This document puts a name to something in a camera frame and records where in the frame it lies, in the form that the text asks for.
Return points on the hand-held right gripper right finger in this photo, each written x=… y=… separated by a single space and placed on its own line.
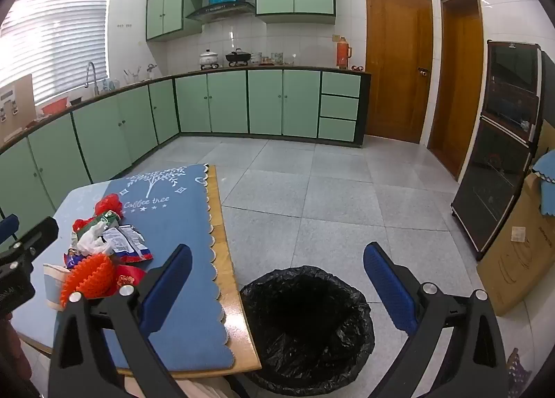
x=388 y=289

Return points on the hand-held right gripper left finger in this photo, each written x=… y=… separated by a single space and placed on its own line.
x=167 y=289

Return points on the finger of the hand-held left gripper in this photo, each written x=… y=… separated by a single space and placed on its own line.
x=37 y=237
x=9 y=227

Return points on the blue snack packet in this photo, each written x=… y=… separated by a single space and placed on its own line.
x=130 y=244

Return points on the black-lined trash bin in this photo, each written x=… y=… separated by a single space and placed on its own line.
x=303 y=328

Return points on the small dark wrapper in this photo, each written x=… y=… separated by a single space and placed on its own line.
x=73 y=257

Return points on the red wrapper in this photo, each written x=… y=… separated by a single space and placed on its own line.
x=126 y=279

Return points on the red foil packet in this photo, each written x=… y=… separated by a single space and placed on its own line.
x=82 y=225

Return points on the white plastic bag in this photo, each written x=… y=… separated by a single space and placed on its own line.
x=93 y=244

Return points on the orange mesh net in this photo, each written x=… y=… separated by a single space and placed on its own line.
x=91 y=279

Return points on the wooden table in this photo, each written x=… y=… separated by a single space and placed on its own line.
x=225 y=250

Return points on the blue tree-print table mat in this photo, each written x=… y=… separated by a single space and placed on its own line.
x=182 y=216

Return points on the crumpled red plastic bag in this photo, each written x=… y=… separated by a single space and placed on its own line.
x=108 y=204

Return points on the cardboard sheet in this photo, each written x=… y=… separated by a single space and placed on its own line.
x=21 y=103

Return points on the red basin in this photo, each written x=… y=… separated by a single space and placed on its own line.
x=54 y=106

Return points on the large cardboard box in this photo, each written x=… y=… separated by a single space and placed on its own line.
x=520 y=259

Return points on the dark woven basket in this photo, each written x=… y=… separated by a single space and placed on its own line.
x=517 y=374

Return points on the black glass-door cabinet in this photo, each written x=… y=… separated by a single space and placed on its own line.
x=494 y=155

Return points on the metal faucet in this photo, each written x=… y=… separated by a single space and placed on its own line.
x=91 y=73

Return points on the utensil holders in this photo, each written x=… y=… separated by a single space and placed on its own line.
x=132 y=76

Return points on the blue cloth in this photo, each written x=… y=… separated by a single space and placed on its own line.
x=547 y=181

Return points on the green base cabinets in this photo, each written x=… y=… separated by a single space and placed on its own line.
x=225 y=101

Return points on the window blinds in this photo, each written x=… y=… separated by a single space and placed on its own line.
x=60 y=34

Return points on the plain wooden door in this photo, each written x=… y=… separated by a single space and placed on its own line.
x=455 y=86

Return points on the white cooking pot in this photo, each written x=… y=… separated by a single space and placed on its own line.
x=209 y=59

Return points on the red thermos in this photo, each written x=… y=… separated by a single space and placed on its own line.
x=342 y=53

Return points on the black wok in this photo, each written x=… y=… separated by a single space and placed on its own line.
x=238 y=58

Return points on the glass jars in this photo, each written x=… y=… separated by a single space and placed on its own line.
x=276 y=58

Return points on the range hood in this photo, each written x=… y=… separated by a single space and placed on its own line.
x=221 y=10

